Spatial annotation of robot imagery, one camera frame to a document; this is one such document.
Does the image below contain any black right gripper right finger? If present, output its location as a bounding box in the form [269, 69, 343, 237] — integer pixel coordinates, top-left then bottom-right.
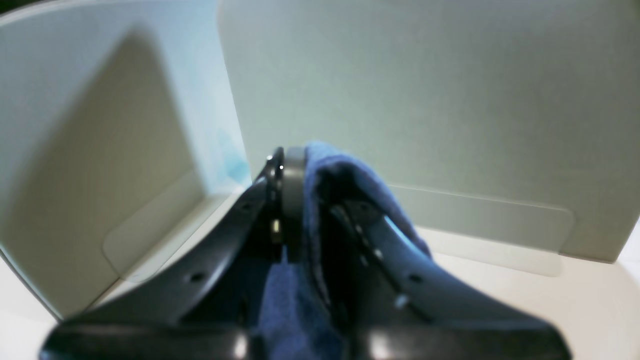
[320, 201, 572, 360]

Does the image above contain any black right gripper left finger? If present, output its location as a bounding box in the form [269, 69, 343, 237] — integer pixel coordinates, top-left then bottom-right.
[39, 146, 307, 360]

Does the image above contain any dark blue t-shirt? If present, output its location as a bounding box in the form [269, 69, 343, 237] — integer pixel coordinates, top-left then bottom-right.
[258, 141, 432, 360]

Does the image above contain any grey front partition panel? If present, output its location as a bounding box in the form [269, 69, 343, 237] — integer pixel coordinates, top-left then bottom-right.
[0, 0, 251, 320]

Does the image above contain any grey partition panel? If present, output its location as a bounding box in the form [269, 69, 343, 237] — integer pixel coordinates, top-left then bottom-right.
[217, 0, 640, 263]
[0, 0, 251, 320]

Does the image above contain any grey right side partition panel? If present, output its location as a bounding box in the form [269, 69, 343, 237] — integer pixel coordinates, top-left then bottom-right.
[217, 0, 640, 263]

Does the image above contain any clear acrylic front panel bracket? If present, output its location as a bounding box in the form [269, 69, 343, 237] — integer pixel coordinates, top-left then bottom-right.
[102, 170, 243, 283]

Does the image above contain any clear acrylic panel bracket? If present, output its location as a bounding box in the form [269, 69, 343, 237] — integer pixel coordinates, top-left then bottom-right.
[391, 186, 575, 277]
[102, 170, 243, 283]

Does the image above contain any clear acrylic right panel bracket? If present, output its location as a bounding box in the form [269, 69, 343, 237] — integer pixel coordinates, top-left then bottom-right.
[391, 186, 575, 277]

